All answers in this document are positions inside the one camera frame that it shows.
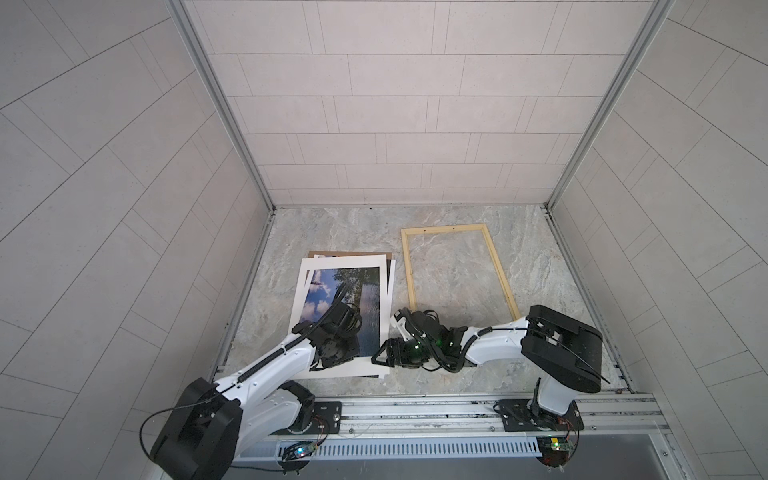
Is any landscape photo print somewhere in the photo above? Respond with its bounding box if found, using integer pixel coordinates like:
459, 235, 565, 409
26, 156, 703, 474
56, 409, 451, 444
291, 266, 382, 368

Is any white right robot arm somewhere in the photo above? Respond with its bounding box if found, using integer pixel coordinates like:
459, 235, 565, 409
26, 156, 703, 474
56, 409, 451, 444
371, 305, 605, 433

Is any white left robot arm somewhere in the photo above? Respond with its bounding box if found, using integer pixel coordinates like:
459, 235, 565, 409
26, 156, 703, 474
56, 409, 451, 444
142, 300, 362, 479

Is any brown cardboard backing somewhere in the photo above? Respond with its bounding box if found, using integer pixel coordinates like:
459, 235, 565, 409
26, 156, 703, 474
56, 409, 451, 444
306, 251, 393, 261

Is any left green circuit board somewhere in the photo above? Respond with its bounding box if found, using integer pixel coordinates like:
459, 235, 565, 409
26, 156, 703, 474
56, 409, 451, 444
278, 441, 319, 472

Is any green circuit board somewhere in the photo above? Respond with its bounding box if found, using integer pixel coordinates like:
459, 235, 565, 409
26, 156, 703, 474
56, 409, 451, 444
536, 437, 578, 468
278, 441, 319, 472

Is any right green circuit board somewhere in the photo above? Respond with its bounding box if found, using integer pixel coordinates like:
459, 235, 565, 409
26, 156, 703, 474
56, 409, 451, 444
536, 437, 578, 468

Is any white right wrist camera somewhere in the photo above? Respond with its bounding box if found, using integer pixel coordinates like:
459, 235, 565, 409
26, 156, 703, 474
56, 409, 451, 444
390, 316, 413, 341

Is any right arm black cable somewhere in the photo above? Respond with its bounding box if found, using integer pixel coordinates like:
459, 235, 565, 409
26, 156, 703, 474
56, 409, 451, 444
392, 307, 613, 433

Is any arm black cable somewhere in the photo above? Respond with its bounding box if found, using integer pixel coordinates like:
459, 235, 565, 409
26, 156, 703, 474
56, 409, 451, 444
392, 307, 613, 433
139, 281, 361, 472

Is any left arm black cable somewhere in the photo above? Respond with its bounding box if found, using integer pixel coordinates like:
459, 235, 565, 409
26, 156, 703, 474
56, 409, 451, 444
139, 281, 361, 472

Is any light wooden picture frame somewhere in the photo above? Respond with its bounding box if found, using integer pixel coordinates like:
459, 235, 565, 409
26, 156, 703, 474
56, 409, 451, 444
401, 223, 522, 320

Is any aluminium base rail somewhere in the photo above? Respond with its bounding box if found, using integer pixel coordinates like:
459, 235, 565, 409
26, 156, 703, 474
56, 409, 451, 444
231, 393, 671, 466

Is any aluminium corner post left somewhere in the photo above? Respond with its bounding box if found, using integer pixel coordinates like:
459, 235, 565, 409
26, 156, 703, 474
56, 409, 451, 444
165, 0, 276, 214

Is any aluminium corner post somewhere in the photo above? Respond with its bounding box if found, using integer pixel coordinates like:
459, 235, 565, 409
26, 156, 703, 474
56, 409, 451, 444
544, 0, 675, 213
165, 0, 276, 214

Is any aluminium corner post right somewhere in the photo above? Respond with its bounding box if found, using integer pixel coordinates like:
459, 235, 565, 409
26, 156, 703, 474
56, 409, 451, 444
544, 0, 675, 213

